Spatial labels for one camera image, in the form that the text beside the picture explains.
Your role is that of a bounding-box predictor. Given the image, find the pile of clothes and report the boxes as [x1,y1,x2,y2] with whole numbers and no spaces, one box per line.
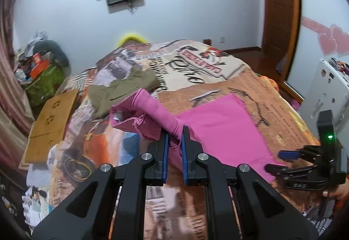
[26,31,50,51]

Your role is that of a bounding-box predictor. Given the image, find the green storage box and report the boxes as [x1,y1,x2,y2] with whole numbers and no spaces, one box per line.
[22,64,66,107]

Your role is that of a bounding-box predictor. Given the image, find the yellow curved rim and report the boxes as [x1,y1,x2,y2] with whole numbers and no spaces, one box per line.
[117,33,149,48]

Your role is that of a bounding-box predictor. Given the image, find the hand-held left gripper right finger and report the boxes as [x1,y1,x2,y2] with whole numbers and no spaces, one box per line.
[181,125,319,240]

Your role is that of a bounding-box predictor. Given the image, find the wooden lap desk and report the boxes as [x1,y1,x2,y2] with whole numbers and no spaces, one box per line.
[24,89,79,164]

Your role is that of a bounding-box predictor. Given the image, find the printed blanket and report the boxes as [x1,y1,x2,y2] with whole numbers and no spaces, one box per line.
[26,39,336,240]

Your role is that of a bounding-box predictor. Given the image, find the striped curtain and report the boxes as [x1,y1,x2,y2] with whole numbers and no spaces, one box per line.
[0,0,36,175]

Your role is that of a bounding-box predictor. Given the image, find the white appliance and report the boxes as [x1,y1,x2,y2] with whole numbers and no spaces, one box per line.
[301,58,349,148]

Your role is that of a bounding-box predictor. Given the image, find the pile of papers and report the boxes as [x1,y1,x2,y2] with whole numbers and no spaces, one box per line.
[22,185,52,227]

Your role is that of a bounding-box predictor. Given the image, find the olive green pants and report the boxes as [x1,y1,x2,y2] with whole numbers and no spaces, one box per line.
[88,67,161,117]

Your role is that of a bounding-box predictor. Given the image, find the pink pants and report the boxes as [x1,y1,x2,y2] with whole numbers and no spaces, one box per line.
[109,88,287,183]

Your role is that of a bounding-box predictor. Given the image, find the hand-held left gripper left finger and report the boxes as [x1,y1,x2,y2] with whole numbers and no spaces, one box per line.
[32,132,169,240]

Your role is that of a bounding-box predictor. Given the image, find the orange box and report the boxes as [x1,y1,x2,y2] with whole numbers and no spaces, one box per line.
[29,60,50,79]

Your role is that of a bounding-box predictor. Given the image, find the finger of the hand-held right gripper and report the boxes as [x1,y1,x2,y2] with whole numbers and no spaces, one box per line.
[265,163,328,182]
[278,146,323,161]

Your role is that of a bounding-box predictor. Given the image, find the wooden door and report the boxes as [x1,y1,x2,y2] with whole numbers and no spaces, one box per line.
[260,0,302,85]

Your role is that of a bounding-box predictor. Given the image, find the white folded cloth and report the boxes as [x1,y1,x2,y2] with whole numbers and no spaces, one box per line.
[27,163,53,186]

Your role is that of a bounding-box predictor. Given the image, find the person's right hand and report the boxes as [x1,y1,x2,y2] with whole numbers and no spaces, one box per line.
[323,174,349,201]

